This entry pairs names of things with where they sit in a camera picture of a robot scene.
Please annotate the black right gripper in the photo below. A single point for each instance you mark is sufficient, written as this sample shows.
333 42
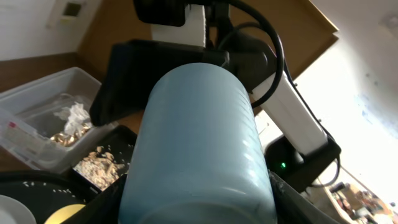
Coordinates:
133 70

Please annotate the black rectangular tray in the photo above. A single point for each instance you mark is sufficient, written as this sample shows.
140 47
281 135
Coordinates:
121 141

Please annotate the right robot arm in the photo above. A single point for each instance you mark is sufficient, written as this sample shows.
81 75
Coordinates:
295 145

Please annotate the yellow bowl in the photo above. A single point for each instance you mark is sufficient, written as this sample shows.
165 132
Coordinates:
63 214

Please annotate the clear plastic bin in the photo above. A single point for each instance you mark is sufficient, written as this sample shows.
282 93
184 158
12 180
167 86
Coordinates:
42 118
22 140

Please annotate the nut shell food scraps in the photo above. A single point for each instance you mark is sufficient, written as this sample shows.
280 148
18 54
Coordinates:
100 168

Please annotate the inner clear plastic bin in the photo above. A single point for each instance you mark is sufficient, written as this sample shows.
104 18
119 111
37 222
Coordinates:
42 118

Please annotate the blue cup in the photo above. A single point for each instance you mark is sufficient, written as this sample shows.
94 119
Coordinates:
198 157

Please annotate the round black tray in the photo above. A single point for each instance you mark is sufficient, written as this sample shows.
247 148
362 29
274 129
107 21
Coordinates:
43 193

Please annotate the grey round plate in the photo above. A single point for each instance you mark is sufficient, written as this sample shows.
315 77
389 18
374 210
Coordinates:
14 212

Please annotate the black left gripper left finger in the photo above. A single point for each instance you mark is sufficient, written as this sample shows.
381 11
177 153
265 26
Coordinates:
104 209

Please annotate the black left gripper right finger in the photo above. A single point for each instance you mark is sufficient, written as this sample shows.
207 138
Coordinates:
292 208

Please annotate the white tissue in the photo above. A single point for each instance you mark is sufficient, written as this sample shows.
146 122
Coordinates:
77 119

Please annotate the outer clear plastic bin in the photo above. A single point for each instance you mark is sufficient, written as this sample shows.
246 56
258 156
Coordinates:
22 140

